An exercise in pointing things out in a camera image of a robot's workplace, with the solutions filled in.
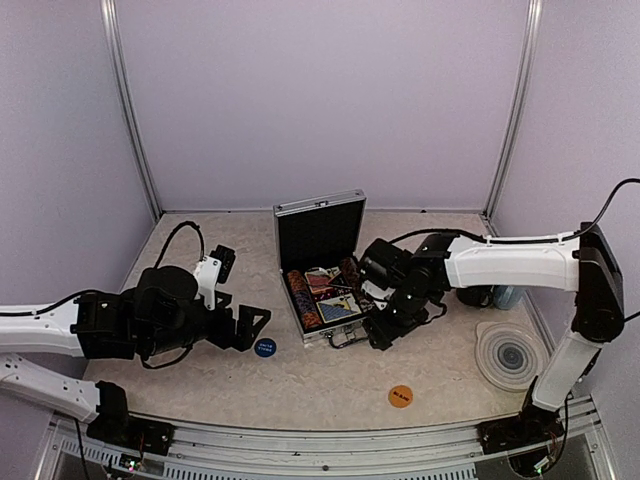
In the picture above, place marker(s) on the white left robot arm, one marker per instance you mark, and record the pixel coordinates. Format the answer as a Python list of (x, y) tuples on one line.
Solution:
[(37, 343)]

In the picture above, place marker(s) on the blue round button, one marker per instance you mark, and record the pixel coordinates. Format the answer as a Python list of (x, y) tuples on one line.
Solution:
[(265, 347)]

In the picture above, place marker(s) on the blue playing card deck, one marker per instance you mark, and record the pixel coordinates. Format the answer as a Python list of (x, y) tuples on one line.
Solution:
[(337, 309)]

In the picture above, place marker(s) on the dark green mug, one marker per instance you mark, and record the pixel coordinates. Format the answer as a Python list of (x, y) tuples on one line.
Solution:
[(476, 296)]

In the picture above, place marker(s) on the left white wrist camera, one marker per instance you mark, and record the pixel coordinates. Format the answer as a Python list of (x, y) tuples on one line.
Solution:
[(211, 270)]

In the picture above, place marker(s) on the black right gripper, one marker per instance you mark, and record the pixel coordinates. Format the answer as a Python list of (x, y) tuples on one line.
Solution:
[(382, 332)]

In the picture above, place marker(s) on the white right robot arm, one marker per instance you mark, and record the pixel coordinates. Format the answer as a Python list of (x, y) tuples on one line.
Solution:
[(577, 262)]

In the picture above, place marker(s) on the light blue mug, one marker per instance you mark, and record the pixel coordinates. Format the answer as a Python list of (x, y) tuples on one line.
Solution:
[(505, 297)]

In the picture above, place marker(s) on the red playing card deck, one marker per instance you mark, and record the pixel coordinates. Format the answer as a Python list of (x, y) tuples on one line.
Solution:
[(319, 279)]

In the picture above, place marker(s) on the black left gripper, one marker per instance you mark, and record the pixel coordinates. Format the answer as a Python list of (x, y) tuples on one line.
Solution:
[(245, 339)]

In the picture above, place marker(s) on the red chip row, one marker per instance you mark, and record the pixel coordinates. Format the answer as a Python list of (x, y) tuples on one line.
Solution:
[(299, 289)]

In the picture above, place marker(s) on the orange round button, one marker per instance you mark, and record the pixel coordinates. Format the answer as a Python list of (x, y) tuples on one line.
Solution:
[(400, 396)]

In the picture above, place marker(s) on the aluminium poker chip case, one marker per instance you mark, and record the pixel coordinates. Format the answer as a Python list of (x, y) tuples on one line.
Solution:
[(324, 232)]

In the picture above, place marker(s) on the grey striped plate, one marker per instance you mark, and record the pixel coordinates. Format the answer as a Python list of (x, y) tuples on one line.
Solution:
[(509, 355)]

